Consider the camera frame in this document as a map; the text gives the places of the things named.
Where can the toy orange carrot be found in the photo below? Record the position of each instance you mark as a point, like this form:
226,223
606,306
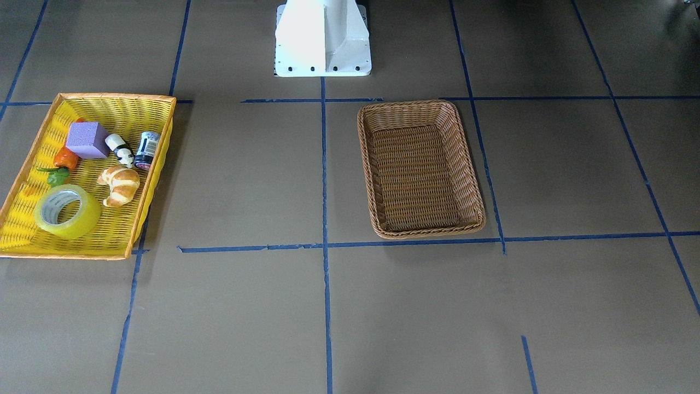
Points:
65,165

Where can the toy panda figure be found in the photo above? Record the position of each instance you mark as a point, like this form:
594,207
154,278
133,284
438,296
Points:
120,149

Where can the brown wicker basket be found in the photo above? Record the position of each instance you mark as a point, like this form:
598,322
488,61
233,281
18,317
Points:
419,175

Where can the yellow tape roll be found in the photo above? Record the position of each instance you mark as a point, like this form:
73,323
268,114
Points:
47,210

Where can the small black labelled jar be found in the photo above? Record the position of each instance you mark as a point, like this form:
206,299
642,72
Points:
145,155

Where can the purple foam cube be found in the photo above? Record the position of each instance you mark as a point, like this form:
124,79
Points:
87,140

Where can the toy croissant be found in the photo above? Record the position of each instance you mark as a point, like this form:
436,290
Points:
122,182

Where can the yellow plastic woven basket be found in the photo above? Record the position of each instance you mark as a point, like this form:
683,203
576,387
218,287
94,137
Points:
118,228

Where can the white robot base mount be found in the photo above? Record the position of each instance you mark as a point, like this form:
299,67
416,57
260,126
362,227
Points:
322,39

